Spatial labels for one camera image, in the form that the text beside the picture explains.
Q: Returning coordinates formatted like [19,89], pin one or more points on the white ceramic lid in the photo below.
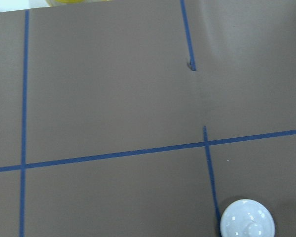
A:
[247,218]

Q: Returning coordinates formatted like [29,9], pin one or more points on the yellow rimmed bowl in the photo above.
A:
[63,2]

